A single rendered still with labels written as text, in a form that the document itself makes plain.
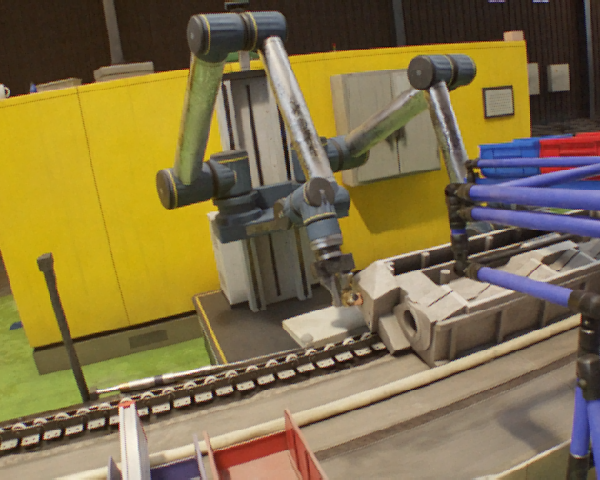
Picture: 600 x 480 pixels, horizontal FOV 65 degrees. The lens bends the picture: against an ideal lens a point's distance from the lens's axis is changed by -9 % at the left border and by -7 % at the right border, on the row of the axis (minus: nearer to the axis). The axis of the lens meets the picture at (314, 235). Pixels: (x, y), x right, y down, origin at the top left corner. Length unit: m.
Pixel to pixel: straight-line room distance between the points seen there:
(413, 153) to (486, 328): 2.34
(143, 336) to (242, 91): 1.83
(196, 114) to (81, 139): 1.42
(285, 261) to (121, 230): 1.12
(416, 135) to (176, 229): 1.80
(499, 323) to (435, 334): 0.22
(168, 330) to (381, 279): 2.35
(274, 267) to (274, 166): 0.61
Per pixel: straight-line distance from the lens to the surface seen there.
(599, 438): 0.79
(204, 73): 2.00
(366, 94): 3.53
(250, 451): 1.21
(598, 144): 1.46
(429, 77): 2.17
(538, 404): 1.37
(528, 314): 1.63
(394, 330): 1.58
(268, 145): 2.97
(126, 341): 3.71
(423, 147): 3.75
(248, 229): 2.56
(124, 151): 3.41
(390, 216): 3.93
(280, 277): 3.12
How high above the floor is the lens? 1.53
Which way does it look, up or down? 15 degrees down
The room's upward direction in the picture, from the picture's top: 8 degrees counter-clockwise
